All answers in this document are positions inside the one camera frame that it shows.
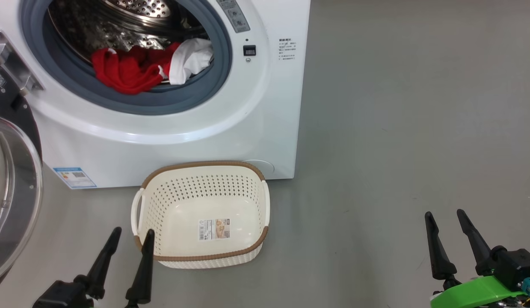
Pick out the blue energy label sticker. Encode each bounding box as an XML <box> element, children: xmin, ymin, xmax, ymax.
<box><xmin>53</xmin><ymin>167</ymin><xmax>98</xmax><ymax>190</ymax></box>

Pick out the red garment white trim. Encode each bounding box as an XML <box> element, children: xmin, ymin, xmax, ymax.
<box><xmin>91</xmin><ymin>42</ymin><xmax>182</xmax><ymax>95</ymax></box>

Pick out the cream perforated basket brown rim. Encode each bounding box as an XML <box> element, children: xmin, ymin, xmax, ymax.
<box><xmin>131</xmin><ymin>160</ymin><xmax>271</xmax><ymax>269</ymax></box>

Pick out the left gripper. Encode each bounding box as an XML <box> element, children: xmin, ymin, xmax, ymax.
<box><xmin>33</xmin><ymin>227</ymin><xmax>156</xmax><ymax>308</ymax></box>

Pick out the grey warning panel sticker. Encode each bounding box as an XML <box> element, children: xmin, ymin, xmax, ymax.
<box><xmin>216</xmin><ymin>0</ymin><xmax>251</xmax><ymax>34</ymax></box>

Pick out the grey rubber door gasket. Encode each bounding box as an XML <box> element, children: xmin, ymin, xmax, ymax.
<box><xmin>20</xmin><ymin>0</ymin><xmax>234</xmax><ymax>116</ymax></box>

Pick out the black round glass washer door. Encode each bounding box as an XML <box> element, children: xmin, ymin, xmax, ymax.
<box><xmin>0</xmin><ymin>94</ymin><xmax>44</xmax><ymax>286</ymax></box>

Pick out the stainless steel washer drum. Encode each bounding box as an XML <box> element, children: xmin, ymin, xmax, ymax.
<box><xmin>47</xmin><ymin>0</ymin><xmax>213</xmax><ymax>71</ymax></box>

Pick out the metal door hinge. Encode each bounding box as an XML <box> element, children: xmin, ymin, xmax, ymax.
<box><xmin>0</xmin><ymin>29</ymin><xmax>45</xmax><ymax>97</ymax></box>

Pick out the paper product label sticker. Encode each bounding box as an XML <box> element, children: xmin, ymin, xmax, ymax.
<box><xmin>198</xmin><ymin>218</ymin><xmax>231</xmax><ymax>241</ymax></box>

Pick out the white front-load washing machine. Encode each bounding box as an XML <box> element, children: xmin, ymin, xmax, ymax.
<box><xmin>0</xmin><ymin>0</ymin><xmax>311</xmax><ymax>190</ymax></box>

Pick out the round drain filter cover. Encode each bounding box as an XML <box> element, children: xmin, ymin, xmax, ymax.
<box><xmin>241</xmin><ymin>160</ymin><xmax>275</xmax><ymax>177</ymax></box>

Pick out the small printed text sticker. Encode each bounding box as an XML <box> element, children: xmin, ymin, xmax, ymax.
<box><xmin>278</xmin><ymin>38</ymin><xmax>298</xmax><ymax>61</ymax></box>

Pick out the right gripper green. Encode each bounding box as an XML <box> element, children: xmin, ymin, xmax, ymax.
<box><xmin>424</xmin><ymin>209</ymin><xmax>528</xmax><ymax>308</ymax></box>

